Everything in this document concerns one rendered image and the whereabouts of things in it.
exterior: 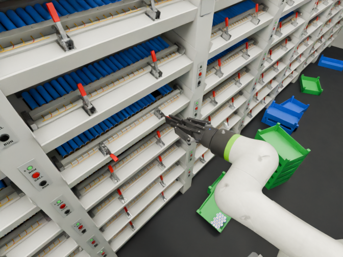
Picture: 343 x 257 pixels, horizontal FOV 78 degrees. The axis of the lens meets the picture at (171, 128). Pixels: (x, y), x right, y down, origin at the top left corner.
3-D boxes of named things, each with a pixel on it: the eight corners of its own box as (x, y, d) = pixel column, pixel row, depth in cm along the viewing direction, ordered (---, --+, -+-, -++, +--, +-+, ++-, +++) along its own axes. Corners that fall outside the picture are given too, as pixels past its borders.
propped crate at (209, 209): (220, 233, 144) (220, 232, 138) (197, 212, 154) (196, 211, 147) (246, 198, 151) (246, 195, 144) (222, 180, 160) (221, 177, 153)
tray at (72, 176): (188, 105, 102) (194, 93, 94) (70, 188, 72) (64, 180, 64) (160, 79, 107) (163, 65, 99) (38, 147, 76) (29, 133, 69)
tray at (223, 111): (244, 102, 165) (254, 91, 153) (194, 146, 134) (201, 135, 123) (224, 85, 170) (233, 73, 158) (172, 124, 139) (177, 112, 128)
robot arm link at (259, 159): (285, 160, 64) (286, 141, 56) (265, 195, 61) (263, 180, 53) (243, 143, 73) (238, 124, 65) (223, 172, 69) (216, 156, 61)
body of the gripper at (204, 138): (210, 155, 71) (189, 145, 77) (224, 142, 75) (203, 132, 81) (208, 138, 67) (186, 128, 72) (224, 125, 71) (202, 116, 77)
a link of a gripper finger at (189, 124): (203, 129, 74) (205, 127, 74) (181, 118, 81) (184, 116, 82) (203, 137, 76) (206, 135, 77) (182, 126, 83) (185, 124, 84)
